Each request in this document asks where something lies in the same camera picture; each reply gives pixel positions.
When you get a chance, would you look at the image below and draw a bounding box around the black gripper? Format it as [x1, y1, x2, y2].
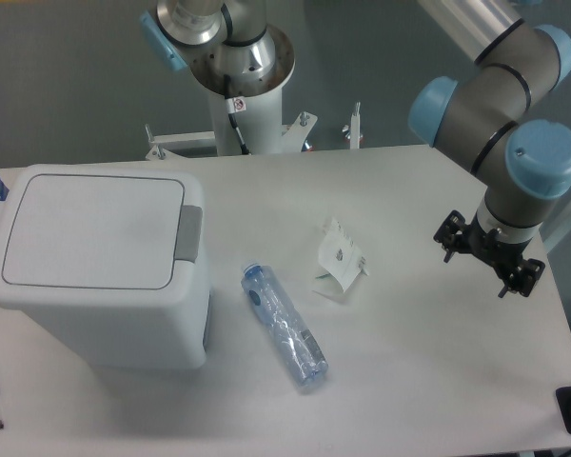
[433, 210, 545, 298]

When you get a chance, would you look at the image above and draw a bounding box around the white plastic trash can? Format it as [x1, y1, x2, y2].
[0, 165, 211, 370]

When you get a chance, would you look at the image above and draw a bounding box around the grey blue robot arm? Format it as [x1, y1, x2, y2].
[140, 1, 571, 296]

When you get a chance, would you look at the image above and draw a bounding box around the crumpled white paper packet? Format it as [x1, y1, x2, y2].
[311, 216, 370, 303]

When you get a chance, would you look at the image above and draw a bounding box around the clear plastic water bottle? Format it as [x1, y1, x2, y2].
[241, 263, 328, 388]

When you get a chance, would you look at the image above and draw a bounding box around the white metal frame post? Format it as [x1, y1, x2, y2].
[342, 101, 364, 149]

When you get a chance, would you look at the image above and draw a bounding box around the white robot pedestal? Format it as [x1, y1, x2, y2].
[145, 25, 318, 160]

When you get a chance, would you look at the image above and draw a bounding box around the black cable with tag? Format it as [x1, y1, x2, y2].
[222, 73, 252, 156]

